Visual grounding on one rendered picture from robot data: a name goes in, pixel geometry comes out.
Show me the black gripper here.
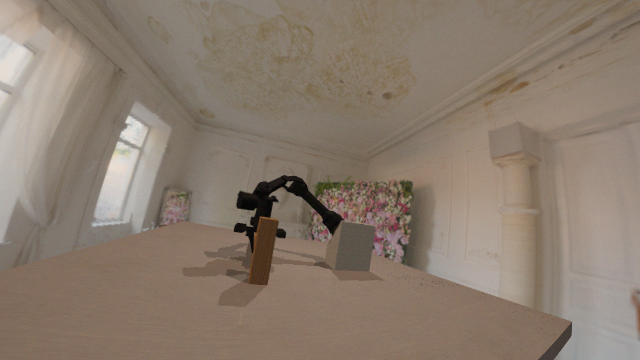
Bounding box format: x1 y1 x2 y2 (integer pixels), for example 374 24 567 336
233 211 286 254

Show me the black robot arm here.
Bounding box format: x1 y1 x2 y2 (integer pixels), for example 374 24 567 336
236 175 345 236

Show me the dark brown wooden post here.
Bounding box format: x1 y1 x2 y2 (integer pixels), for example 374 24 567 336
248 216 279 285

